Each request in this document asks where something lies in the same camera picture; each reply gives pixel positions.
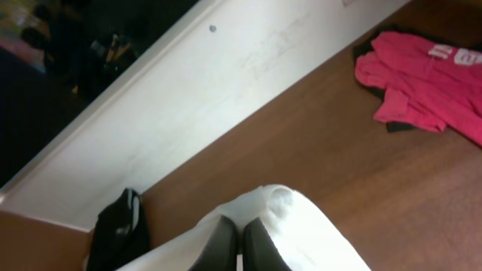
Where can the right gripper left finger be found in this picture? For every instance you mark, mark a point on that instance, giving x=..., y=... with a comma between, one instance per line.
x=220, y=252

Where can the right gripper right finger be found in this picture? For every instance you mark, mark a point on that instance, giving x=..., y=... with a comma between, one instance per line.
x=259, y=251

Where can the white t-shirt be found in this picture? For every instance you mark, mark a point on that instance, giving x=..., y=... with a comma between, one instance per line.
x=303, y=235

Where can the black folded garment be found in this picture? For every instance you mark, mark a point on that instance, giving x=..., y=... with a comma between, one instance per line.
x=120, y=235

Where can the grey folded garment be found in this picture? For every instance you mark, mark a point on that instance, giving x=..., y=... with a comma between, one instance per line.
x=129, y=208

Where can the red t-shirt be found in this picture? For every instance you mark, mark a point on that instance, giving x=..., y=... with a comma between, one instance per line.
x=425, y=83

